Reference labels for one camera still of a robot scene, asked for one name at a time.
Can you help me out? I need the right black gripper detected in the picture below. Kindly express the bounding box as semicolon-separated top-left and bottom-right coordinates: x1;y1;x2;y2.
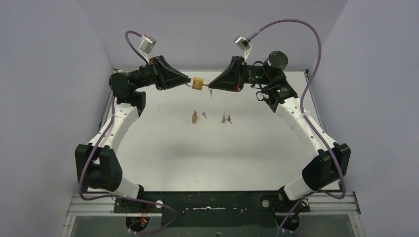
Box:
209;56;272;93

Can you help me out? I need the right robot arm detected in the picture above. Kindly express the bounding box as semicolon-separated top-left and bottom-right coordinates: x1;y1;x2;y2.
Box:
209;51;351;211

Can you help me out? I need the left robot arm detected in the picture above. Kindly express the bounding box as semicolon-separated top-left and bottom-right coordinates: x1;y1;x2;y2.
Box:
75;56;191;211

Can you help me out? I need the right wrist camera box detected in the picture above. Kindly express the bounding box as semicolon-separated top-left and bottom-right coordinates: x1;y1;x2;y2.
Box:
234;36;252;61

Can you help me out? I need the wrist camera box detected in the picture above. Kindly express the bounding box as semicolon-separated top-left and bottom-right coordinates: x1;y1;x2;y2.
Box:
138;35;157;64
234;36;252;61

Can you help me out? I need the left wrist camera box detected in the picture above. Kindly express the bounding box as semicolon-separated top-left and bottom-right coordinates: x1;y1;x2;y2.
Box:
138;35;157;64

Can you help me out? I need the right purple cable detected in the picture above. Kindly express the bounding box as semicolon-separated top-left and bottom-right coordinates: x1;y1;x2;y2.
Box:
249;19;346;237

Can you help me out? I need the purple cable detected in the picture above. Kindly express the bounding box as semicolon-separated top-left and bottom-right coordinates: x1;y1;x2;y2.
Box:
249;19;346;237
78;31;177;236

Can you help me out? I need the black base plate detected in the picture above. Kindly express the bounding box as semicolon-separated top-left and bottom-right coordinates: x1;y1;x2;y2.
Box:
114;191;296;228

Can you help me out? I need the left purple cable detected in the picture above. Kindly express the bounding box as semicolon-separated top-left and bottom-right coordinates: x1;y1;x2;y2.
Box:
78;31;177;236

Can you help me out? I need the aluminium frame rail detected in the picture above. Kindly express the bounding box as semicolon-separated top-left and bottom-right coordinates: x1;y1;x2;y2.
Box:
67;193;361;216

